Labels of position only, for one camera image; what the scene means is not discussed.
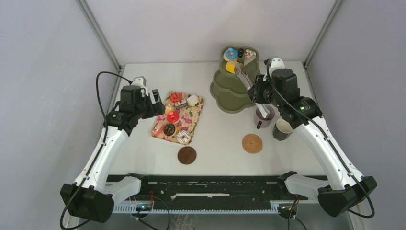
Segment red glazed flower donut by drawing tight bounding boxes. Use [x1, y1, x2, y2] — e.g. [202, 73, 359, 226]
[167, 112, 180, 124]

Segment silver metal tongs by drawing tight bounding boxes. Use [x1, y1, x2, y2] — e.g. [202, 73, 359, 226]
[235, 63, 269, 118]

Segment chocolate sprinkled donut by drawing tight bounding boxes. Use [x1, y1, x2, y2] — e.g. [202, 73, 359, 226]
[163, 123, 177, 137]

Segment floral dessert tray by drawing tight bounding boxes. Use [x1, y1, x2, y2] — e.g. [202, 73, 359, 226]
[150, 91, 205, 146]

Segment purple mug black handle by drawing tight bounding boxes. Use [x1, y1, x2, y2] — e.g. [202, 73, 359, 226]
[254, 105, 275, 129]

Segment yellow swirl roll cake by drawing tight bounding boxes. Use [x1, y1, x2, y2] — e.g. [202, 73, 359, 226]
[226, 61, 241, 74]

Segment white swirl roll cake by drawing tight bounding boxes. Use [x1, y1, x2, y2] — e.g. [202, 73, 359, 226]
[186, 94, 199, 107]

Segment triangular fruit cake slice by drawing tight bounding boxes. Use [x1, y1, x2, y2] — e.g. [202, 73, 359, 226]
[244, 49, 256, 66]

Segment white chocolate-striped donut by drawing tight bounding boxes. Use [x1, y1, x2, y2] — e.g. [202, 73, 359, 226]
[176, 130, 192, 145]

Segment dark cup white interior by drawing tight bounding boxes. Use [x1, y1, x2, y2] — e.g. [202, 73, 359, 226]
[272, 118, 293, 141]

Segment blue glazed donut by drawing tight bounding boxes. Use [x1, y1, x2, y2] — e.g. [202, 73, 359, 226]
[223, 47, 238, 62]

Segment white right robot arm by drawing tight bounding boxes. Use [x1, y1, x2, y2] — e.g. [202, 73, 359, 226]
[247, 58, 377, 217]

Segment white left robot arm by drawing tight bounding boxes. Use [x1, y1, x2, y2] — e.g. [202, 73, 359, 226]
[60, 76, 165, 223]

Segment yellow cream cake ball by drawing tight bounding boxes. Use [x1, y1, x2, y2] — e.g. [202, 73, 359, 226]
[165, 104, 176, 115]

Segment coral sprinkled donut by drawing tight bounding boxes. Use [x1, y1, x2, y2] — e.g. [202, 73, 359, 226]
[170, 92, 182, 104]

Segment pink layered cake slice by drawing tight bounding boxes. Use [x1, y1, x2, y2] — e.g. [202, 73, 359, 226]
[151, 123, 165, 137]

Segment chocolate cherry cake slice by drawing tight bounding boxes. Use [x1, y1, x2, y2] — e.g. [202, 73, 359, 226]
[174, 100, 188, 109]

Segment green three-tier stand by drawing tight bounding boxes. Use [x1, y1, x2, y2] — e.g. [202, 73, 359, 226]
[210, 46, 255, 114]

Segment woven rattan coaster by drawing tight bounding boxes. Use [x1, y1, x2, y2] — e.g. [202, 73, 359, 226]
[242, 134, 263, 154]

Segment dark wooden coaster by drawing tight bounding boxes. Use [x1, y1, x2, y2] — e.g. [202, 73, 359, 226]
[177, 146, 197, 165]

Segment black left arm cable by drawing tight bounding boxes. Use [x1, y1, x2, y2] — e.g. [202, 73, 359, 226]
[59, 71, 133, 230]

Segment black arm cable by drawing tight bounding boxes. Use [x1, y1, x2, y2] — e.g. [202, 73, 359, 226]
[59, 71, 133, 230]
[266, 58, 375, 219]

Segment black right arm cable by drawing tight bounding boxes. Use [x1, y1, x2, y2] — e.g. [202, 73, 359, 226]
[266, 58, 375, 219]

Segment white slotted cable duct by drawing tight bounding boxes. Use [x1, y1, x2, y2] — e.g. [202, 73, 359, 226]
[113, 203, 280, 214]

